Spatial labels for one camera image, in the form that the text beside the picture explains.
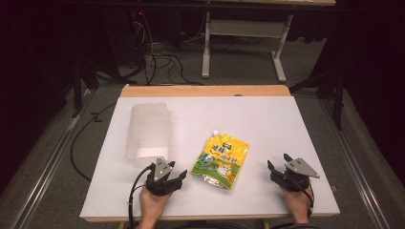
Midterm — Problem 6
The black floor cable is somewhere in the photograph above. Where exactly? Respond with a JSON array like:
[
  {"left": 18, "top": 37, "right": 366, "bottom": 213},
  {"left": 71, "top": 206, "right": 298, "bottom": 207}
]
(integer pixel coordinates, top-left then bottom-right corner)
[{"left": 70, "top": 101, "right": 117, "bottom": 182}]

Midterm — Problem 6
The black metal stand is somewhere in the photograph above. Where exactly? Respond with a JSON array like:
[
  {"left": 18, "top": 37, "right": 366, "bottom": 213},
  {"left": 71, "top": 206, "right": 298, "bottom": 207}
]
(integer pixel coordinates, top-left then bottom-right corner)
[
  {"left": 70, "top": 60, "right": 99, "bottom": 119},
  {"left": 288, "top": 68, "right": 347, "bottom": 132}
]

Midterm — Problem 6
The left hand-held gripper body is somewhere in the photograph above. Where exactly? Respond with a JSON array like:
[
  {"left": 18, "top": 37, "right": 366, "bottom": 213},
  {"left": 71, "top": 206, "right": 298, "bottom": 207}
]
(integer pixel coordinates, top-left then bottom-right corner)
[{"left": 145, "top": 156, "right": 181, "bottom": 197}]

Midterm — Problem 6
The person's right hand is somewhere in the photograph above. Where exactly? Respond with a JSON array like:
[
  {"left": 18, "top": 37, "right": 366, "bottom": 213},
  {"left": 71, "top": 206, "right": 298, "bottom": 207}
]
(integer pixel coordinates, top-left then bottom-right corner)
[{"left": 281, "top": 184, "right": 314, "bottom": 223}]

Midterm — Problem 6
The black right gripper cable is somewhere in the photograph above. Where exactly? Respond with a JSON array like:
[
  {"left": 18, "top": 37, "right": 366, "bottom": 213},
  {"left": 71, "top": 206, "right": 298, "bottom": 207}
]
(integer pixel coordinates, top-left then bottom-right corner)
[{"left": 294, "top": 177, "right": 316, "bottom": 219}]

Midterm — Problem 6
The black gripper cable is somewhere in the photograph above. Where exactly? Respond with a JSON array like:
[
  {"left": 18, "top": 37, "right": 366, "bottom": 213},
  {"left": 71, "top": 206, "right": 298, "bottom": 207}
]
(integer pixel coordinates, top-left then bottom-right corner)
[
  {"left": 127, "top": 163, "right": 157, "bottom": 229},
  {"left": 294, "top": 177, "right": 316, "bottom": 219}
]

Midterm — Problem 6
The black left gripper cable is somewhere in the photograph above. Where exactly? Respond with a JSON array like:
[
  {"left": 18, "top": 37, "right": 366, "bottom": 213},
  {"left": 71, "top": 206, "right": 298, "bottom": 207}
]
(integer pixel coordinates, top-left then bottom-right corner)
[{"left": 127, "top": 163, "right": 157, "bottom": 229}]

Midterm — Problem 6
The yellow spouted snack pouch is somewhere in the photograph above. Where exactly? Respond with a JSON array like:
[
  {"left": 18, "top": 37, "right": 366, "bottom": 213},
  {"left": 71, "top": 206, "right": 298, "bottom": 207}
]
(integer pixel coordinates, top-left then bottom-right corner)
[{"left": 190, "top": 130, "right": 250, "bottom": 191}]

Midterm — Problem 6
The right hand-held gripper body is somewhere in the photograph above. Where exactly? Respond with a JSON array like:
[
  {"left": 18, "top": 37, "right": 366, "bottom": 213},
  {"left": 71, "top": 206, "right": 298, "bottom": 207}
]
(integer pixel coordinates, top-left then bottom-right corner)
[{"left": 269, "top": 157, "right": 321, "bottom": 193}]

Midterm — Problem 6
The white table mat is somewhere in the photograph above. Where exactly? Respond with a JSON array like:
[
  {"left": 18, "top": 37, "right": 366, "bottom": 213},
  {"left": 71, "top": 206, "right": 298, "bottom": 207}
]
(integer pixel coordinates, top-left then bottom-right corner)
[{"left": 79, "top": 95, "right": 341, "bottom": 219}]

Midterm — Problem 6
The white metal desk frame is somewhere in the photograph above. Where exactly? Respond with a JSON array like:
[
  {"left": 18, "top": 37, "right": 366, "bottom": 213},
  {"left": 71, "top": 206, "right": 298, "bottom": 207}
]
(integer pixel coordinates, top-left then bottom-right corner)
[{"left": 201, "top": 10, "right": 294, "bottom": 84}]

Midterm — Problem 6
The bundle of cables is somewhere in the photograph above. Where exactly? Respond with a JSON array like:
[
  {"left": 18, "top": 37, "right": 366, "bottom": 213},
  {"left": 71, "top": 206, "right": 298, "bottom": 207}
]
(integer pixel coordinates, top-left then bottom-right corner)
[{"left": 127, "top": 10, "right": 206, "bottom": 87}]

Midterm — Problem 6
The translucent plastic container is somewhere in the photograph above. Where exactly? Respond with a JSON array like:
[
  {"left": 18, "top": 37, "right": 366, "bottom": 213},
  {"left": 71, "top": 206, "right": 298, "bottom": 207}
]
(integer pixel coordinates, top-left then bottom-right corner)
[{"left": 124, "top": 102, "right": 172, "bottom": 169}]

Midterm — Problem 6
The person's left hand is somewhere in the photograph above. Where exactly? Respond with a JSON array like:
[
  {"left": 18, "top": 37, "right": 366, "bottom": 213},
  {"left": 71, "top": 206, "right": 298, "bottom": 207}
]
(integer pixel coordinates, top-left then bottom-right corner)
[{"left": 139, "top": 186, "right": 173, "bottom": 221}]

